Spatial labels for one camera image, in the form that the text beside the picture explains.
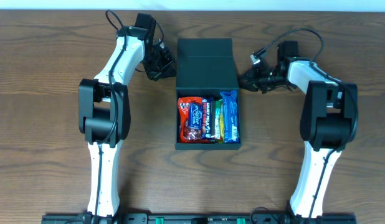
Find blue cookie packet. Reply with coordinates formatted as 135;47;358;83
221;90;239;143

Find blue eclipse mint tin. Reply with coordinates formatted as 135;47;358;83
188;103;202;129

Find yellow candy bag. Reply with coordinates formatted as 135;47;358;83
220;101;224;144

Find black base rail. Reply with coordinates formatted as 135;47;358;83
41;213;357;224

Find dark green box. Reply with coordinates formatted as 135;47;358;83
174;37;242;151

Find dark blue chocolate bar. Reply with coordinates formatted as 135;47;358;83
201;98;214;141

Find red candy bag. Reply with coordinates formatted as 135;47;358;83
178;96;210;144

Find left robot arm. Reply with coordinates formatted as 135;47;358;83
78;26;174;223

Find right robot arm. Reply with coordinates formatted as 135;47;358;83
239;50;358;223

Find green white candy bar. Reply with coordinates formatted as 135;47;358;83
211;100;222;141

